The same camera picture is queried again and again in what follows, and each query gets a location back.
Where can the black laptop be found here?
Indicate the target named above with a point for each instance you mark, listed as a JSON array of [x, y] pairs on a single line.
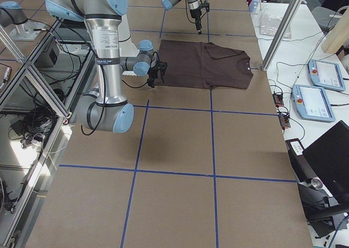
[[328, 157]]

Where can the dark brown t-shirt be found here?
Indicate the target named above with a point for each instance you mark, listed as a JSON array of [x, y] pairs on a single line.
[[204, 65]]

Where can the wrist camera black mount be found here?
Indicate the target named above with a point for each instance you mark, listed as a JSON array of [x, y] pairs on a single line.
[[204, 5]]

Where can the far blue teach pendant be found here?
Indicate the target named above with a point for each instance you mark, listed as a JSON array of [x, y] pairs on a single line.
[[326, 74]]

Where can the clear plastic bag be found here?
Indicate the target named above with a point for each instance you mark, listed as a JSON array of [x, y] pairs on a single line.
[[269, 24]]

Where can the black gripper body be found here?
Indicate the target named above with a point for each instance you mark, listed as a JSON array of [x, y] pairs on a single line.
[[153, 74], [195, 13]]

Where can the light blue cup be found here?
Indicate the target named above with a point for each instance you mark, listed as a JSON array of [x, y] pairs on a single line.
[[253, 6]]

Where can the aluminium frame post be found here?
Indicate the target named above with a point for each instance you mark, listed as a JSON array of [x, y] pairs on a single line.
[[285, 22]]

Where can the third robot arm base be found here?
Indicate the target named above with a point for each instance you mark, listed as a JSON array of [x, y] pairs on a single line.
[[24, 29]]

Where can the near blue teach pendant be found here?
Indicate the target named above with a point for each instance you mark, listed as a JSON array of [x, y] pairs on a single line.
[[312, 103]]

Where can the aluminium frame rack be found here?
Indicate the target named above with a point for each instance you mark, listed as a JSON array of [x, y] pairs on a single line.
[[49, 67]]

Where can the blue teach pendant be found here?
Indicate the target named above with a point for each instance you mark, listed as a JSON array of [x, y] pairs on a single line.
[[326, 74], [312, 103]]

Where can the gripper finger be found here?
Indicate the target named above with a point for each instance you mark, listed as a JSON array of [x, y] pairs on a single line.
[[198, 26], [150, 82]]

